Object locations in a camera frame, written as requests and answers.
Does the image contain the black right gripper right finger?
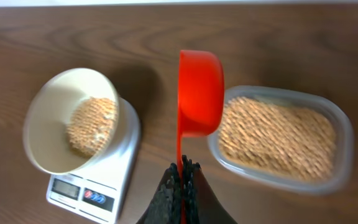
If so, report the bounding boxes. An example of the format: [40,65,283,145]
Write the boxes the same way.
[181,155,237,224]

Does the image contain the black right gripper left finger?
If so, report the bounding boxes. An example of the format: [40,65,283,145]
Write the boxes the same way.
[137,163,181,224]

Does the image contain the red measuring scoop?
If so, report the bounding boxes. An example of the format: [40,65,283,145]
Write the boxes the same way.
[177,50,224,223]

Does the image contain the white digital kitchen scale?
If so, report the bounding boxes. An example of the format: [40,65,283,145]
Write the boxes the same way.
[46,98,140,223]

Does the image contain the soybeans in bowl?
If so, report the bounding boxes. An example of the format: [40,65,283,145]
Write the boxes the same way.
[66,97,117,157]

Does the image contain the cream ceramic bowl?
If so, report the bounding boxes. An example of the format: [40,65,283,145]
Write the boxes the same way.
[22,68,121,175]

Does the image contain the clear plastic soybean container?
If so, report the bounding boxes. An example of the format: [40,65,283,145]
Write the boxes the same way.
[208,85,354,195]

